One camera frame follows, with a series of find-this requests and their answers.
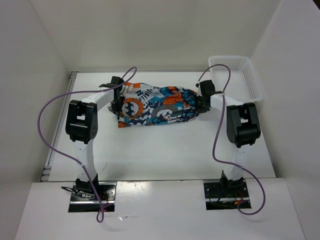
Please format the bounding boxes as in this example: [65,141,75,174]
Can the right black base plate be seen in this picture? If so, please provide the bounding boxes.
[203,180,252,211]

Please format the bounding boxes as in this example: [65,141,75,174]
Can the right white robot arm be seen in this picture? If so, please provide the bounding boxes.
[196,80,261,197]

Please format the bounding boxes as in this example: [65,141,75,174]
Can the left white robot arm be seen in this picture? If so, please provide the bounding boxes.
[65,76,125,200]

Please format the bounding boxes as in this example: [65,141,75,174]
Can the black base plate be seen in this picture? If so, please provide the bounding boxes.
[61,182,117,213]
[203,180,252,211]

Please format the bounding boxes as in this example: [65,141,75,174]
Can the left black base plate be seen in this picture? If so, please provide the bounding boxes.
[61,182,117,213]

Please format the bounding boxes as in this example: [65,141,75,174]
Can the colourful patterned shorts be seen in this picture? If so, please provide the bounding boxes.
[107,82,199,128]

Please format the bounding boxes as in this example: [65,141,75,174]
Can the white plastic mesh basket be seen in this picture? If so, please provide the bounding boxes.
[208,55,264,103]

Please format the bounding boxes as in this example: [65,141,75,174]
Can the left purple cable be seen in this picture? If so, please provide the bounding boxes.
[37,66,138,223]

